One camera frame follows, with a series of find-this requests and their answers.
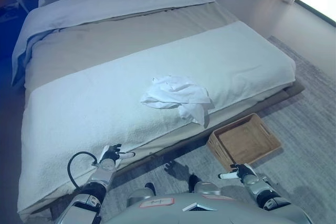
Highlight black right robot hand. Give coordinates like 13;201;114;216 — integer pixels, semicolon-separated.
218;163;254;182

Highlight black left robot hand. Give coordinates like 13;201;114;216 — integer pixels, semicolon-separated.
99;143;137;168

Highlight white clothes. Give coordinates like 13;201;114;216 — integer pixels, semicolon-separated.
139;75;216;126

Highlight rectangular wooden basket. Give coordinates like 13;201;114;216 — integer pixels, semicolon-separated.
206;113;282;174

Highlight light blue bed sheet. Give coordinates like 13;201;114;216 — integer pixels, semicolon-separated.
10;0;217;87

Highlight silver right robot leg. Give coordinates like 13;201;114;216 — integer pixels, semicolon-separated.
193;180;222;196

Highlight silver robot leg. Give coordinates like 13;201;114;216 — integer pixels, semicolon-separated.
193;180;222;196
127;188;156;208

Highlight black right robot foot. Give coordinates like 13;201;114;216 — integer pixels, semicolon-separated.
188;173;202;192

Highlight silver robot torso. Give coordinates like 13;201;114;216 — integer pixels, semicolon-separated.
104;191;313;224

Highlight silver left robot leg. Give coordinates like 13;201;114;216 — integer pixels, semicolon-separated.
127;188;156;208

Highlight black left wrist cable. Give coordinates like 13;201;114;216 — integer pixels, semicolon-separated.
67;151;100;188

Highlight brown bed frame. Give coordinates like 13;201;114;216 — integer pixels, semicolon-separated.
49;80;307;217

